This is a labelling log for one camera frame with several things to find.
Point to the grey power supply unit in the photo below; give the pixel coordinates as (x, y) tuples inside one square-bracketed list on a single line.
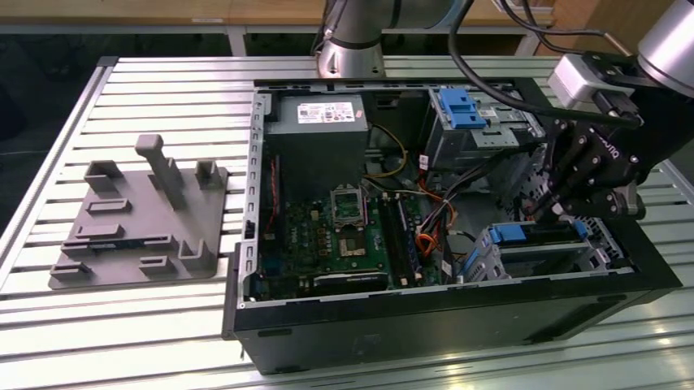
[(314, 154)]

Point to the blue plastic bay rail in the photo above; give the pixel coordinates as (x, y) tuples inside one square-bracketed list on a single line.
[(473, 260)]

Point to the blue plastic drive latch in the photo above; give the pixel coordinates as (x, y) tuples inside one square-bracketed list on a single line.
[(461, 109)]

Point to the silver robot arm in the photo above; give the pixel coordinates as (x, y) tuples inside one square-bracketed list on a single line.
[(353, 40)]

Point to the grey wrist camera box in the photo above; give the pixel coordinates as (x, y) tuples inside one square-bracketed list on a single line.
[(574, 83)]

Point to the CPU socket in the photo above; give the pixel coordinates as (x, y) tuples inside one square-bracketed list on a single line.
[(353, 243)]

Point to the green RAM stick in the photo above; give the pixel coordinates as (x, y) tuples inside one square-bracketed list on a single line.
[(127, 245)]

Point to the silver disk bay cage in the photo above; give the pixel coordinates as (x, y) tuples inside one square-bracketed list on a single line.
[(542, 250)]

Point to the green motherboard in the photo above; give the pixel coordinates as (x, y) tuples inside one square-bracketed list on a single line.
[(303, 243)]

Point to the grey parts rack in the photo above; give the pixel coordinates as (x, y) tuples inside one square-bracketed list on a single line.
[(135, 227)]

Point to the brown wooden cabinet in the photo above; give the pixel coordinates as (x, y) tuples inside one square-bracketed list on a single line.
[(574, 44)]

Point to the white metal table frame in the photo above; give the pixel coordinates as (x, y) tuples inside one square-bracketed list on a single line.
[(235, 40)]

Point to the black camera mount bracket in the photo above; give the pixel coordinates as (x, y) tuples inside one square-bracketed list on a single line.
[(618, 105)]

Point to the black PC case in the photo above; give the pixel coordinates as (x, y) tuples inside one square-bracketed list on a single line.
[(379, 337)]

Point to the silver optical drive cage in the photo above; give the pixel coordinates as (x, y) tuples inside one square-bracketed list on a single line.
[(461, 142)]

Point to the black RAM slot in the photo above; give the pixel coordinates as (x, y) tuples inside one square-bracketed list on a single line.
[(409, 239), (394, 239)]

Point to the wooden desk board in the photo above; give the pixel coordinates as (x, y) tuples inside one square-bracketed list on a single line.
[(108, 10)]

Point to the black Nvidia graphics card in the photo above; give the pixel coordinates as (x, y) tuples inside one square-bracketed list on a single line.
[(353, 280)]

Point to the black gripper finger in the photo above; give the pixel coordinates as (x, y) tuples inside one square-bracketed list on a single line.
[(613, 203), (574, 162)]

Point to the black disk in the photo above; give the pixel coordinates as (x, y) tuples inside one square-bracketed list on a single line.
[(542, 235)]

